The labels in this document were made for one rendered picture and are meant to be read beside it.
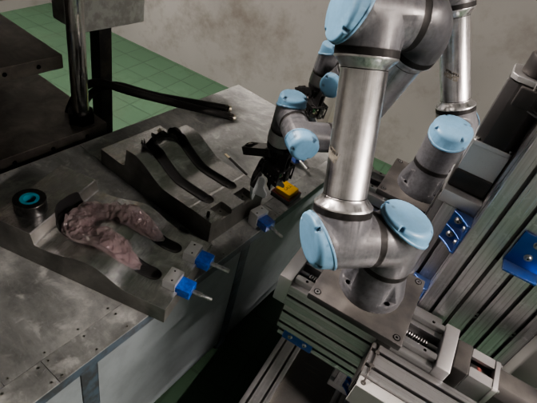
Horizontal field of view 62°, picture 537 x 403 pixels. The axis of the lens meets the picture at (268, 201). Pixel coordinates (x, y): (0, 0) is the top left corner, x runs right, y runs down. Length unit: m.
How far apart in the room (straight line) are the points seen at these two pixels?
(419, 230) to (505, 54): 2.38
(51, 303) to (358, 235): 0.77
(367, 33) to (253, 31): 2.95
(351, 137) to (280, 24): 2.82
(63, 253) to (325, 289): 0.66
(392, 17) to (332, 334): 0.72
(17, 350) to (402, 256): 0.86
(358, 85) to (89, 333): 0.83
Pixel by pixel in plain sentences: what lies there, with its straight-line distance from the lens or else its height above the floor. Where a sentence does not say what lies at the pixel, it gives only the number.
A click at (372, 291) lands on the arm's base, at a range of 1.01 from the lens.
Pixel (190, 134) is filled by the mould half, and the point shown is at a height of 0.93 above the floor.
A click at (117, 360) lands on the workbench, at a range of 1.39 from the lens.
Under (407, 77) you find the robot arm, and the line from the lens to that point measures 0.97.
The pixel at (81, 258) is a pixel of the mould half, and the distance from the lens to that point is 1.21.
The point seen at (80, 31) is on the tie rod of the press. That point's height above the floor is 1.14.
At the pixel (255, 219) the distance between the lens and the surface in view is 1.44.
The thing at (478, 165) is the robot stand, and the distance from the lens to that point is 1.10.
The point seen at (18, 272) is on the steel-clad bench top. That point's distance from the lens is 1.33.
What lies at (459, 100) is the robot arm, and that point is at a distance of 1.47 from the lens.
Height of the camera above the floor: 1.80
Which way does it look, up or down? 39 degrees down
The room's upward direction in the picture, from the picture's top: 16 degrees clockwise
